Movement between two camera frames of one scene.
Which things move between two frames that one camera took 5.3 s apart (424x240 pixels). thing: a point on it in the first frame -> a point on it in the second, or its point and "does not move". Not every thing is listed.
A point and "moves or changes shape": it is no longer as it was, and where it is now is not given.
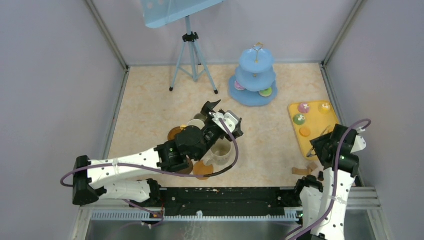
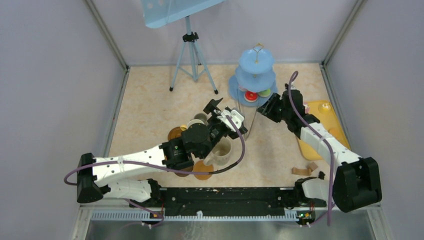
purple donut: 238,87 moves or changes shape
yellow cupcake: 324,108 does not move
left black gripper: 208,110 does not move
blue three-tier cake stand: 255,71 does not move
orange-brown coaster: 200,168 does not move
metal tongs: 326,130 -> 249,113
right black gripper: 318,142 -> 267,109
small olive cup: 200,116 does not move
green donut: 266,92 does not move
